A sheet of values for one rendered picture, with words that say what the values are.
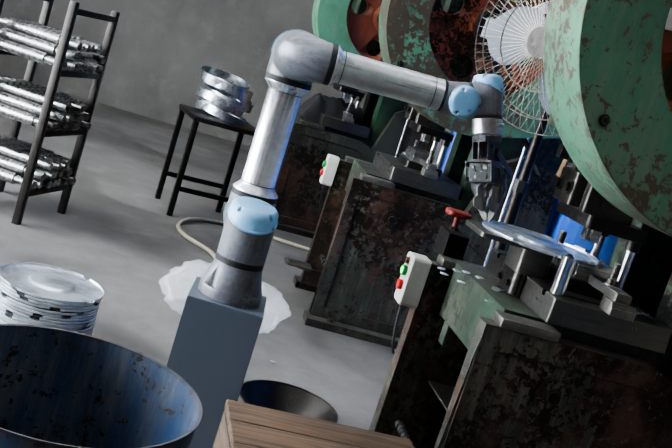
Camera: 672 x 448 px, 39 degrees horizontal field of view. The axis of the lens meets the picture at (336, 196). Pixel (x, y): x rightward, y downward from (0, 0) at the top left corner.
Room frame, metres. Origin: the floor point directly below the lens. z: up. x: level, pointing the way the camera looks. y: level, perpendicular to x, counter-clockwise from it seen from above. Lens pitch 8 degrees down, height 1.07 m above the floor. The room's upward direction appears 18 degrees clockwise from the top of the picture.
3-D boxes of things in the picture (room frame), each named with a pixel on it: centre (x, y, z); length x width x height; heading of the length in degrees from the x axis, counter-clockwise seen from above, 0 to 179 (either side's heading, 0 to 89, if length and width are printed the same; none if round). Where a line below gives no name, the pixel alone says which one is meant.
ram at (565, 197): (2.27, -0.59, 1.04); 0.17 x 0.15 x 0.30; 102
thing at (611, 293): (2.11, -0.66, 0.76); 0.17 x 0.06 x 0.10; 12
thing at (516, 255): (2.24, -0.46, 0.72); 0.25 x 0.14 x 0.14; 102
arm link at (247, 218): (2.16, 0.17, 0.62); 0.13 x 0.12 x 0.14; 9
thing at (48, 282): (2.52, 0.68, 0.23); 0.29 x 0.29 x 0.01
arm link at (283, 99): (2.29, 0.19, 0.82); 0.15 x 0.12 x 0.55; 9
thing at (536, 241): (2.26, -0.50, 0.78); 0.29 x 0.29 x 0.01
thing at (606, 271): (2.28, -0.62, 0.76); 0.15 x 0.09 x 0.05; 12
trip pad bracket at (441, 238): (2.54, -0.34, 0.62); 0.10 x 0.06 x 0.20; 12
